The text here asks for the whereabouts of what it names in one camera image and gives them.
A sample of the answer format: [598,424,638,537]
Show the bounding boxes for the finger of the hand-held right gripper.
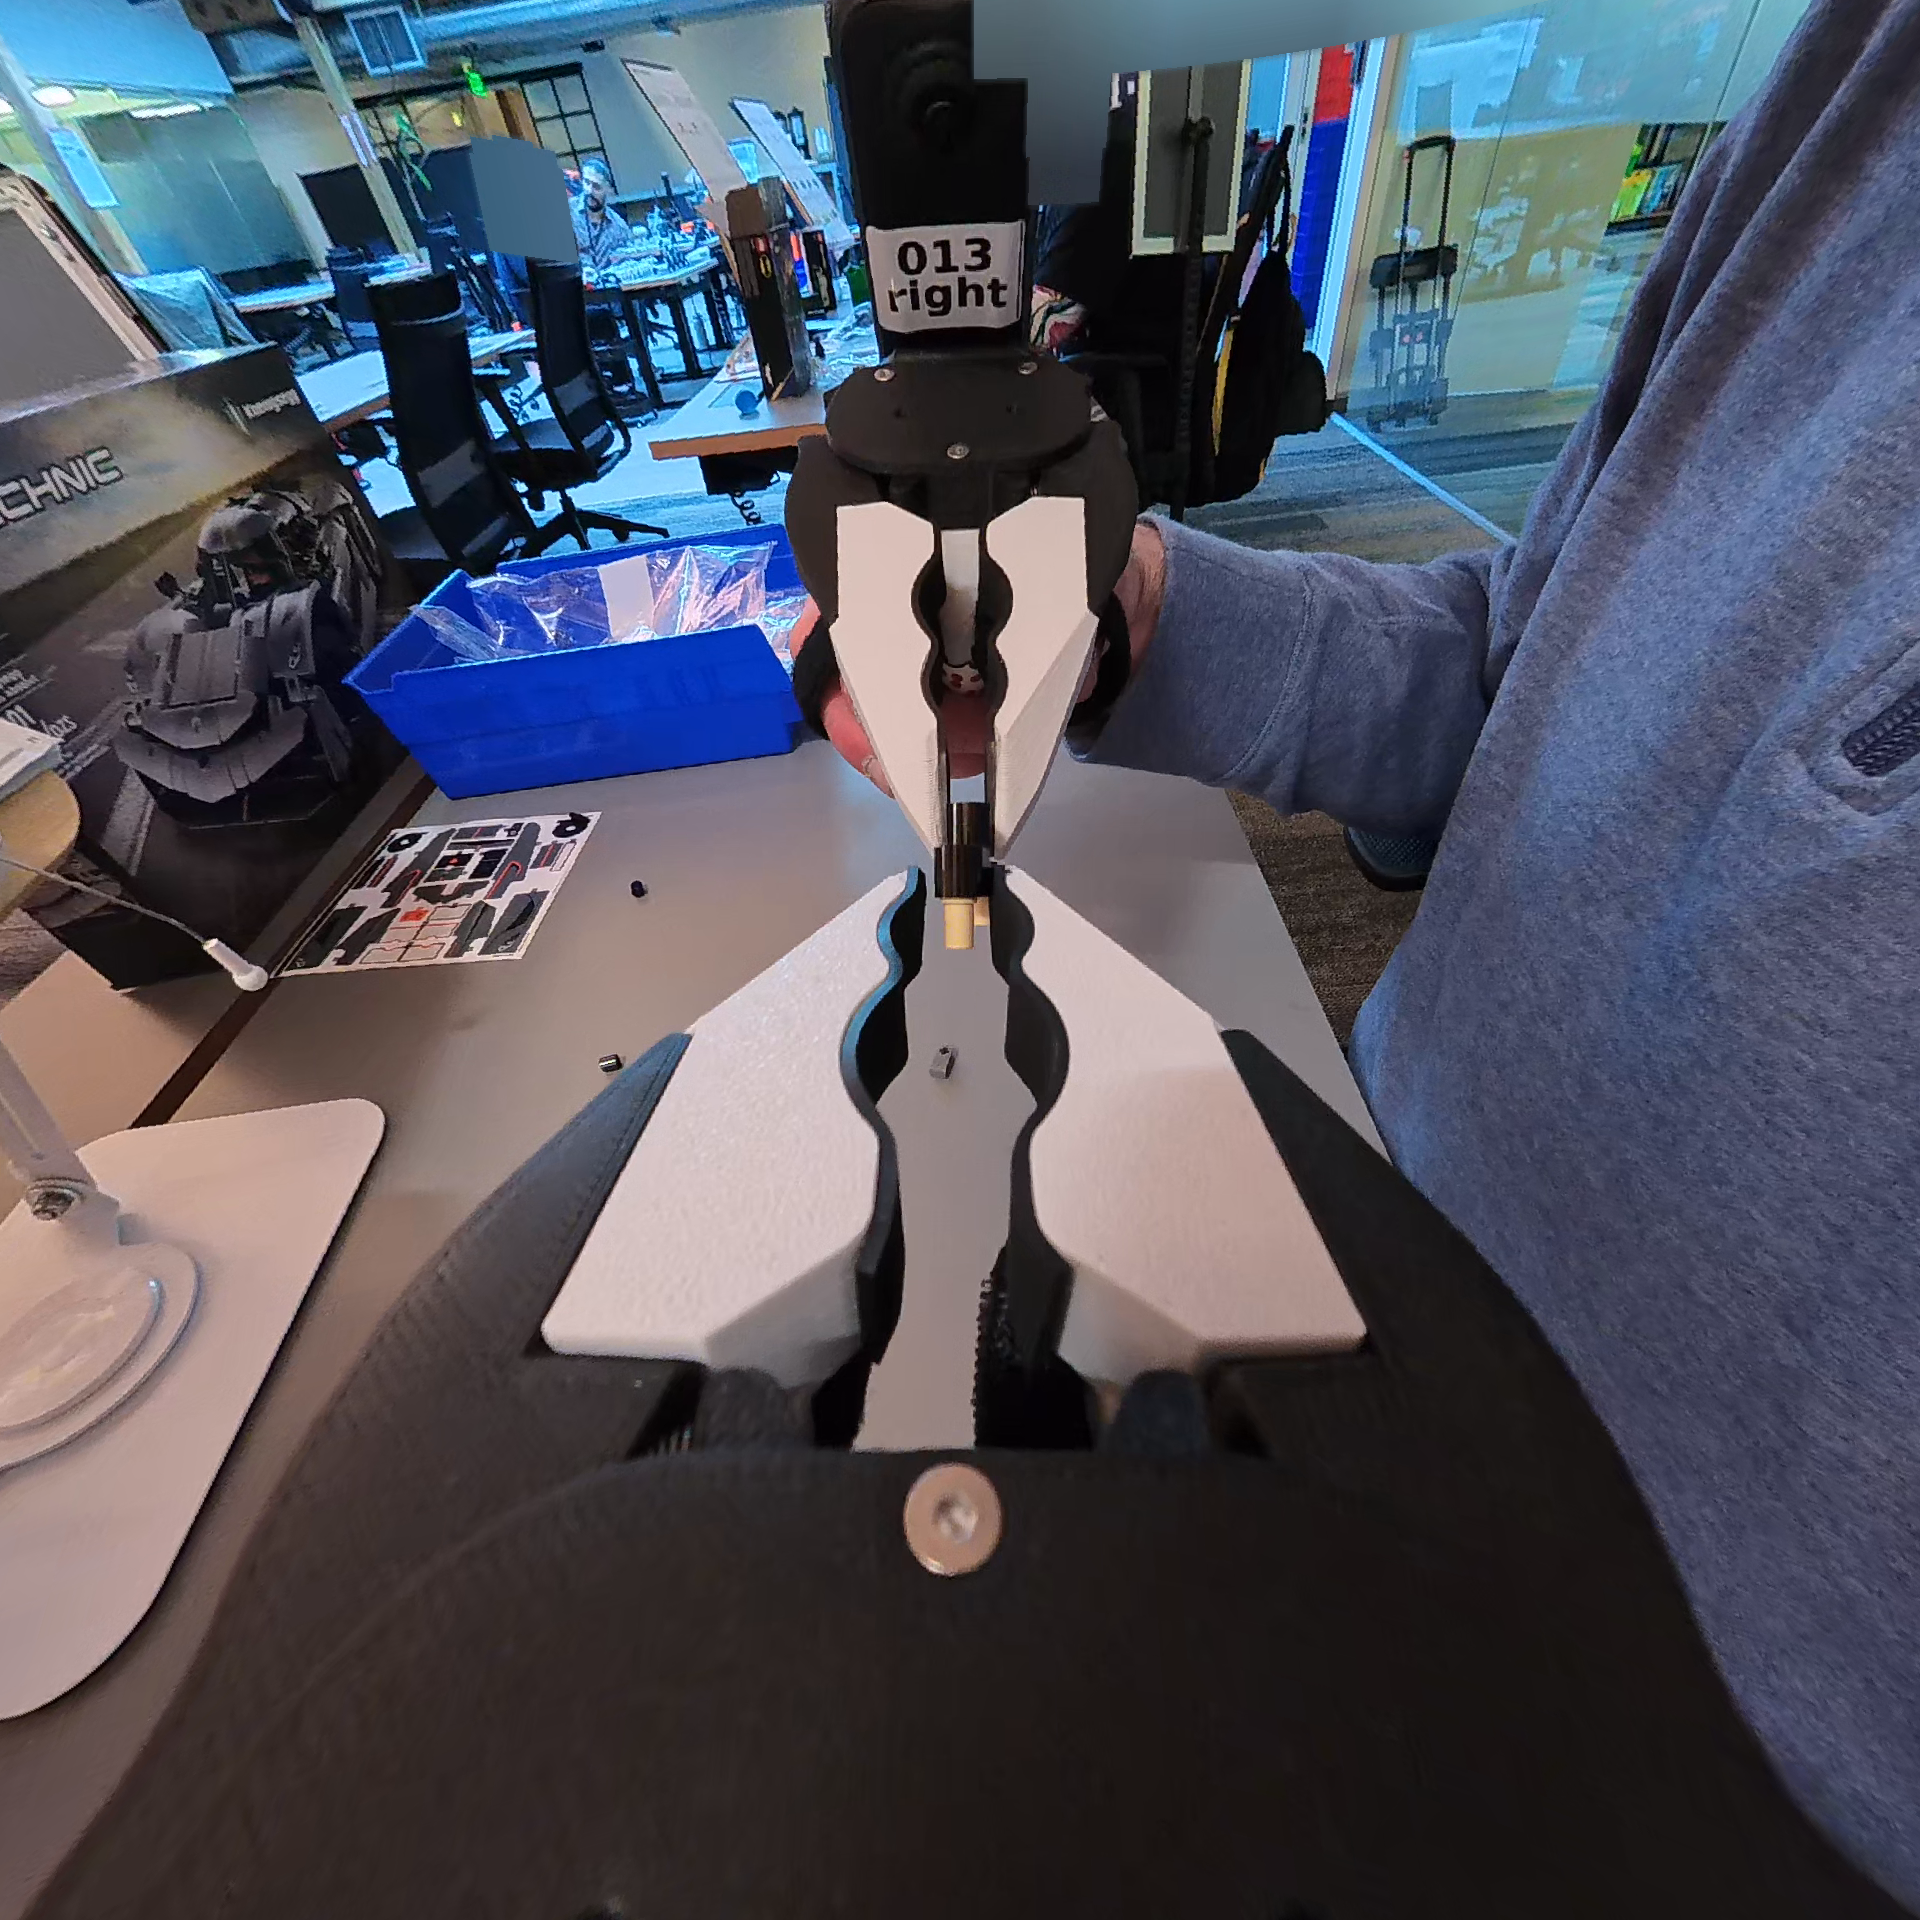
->
[973,495,1110,870]
[833,503,963,858]

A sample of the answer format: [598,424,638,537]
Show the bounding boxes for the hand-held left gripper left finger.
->
[541,864,920,1383]

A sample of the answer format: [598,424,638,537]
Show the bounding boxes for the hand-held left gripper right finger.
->
[974,866,1371,1391]

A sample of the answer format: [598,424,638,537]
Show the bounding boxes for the person's right forearm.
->
[1068,517,1518,847]

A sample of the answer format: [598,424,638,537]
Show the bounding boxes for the lego sticker sheet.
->
[277,810,603,980]

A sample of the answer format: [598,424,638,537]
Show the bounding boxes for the black lego set box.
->
[0,344,440,992]

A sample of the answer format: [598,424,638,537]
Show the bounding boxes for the person's right hand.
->
[790,517,1170,787]

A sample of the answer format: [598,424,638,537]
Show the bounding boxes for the clear empty plastic bags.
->
[468,543,804,670]

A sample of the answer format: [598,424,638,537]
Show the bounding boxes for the wooden office table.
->
[648,333,847,462]

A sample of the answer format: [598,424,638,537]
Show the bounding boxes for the tall black box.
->
[724,176,822,403]

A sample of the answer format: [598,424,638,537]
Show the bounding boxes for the blue plastic bin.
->
[344,524,812,803]

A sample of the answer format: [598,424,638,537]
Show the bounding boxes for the black backpack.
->
[1193,132,1332,509]

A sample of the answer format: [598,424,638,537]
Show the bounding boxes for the black office chair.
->
[517,258,673,552]
[364,271,546,561]

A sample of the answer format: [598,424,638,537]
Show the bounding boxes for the black luggage trolley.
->
[1354,134,1468,432]

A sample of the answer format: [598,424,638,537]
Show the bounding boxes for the white desk stand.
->
[0,1035,389,1724]

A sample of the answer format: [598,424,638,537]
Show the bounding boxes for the person's upper body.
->
[1320,0,1920,1920]

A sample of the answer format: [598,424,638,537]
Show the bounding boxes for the round wooden board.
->
[0,781,82,921]

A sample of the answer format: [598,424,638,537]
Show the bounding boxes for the white cable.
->
[0,855,273,997]

